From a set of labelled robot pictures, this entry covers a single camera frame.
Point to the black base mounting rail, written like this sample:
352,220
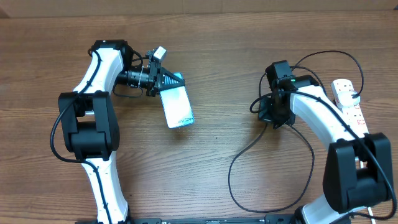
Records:
268,219

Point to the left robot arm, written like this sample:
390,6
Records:
86,130

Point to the white power strip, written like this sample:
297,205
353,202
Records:
353,116

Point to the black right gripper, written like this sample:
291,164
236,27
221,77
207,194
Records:
265,116

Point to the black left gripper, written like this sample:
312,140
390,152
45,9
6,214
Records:
157,74

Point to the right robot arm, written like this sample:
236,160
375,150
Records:
358,169

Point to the white USB charger plug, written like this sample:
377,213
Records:
347,99

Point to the blue Galaxy smartphone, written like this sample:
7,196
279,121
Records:
177,108

